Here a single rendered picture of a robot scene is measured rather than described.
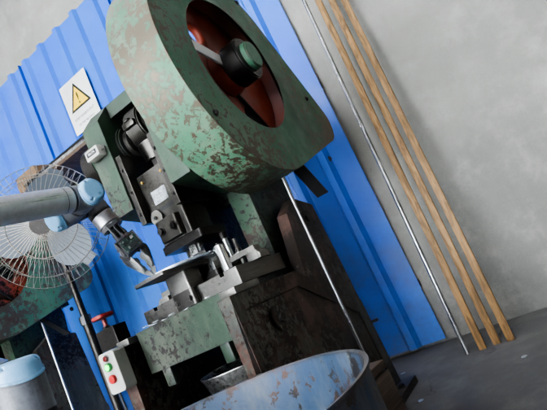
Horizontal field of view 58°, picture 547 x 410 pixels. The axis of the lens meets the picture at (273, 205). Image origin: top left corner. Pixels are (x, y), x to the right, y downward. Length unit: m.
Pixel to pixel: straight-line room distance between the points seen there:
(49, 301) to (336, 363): 2.53
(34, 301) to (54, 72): 1.94
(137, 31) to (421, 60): 1.63
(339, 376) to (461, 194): 2.09
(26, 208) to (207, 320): 0.61
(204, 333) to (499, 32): 1.94
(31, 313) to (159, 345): 1.33
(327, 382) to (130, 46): 1.13
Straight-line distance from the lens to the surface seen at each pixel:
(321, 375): 0.66
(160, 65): 1.44
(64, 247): 2.54
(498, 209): 2.63
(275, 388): 0.71
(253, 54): 1.74
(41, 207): 1.43
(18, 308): 2.94
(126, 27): 1.56
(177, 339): 1.69
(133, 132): 1.94
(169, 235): 1.79
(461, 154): 2.65
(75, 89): 4.03
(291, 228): 1.92
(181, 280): 1.70
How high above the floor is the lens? 0.57
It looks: 9 degrees up
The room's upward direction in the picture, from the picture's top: 25 degrees counter-clockwise
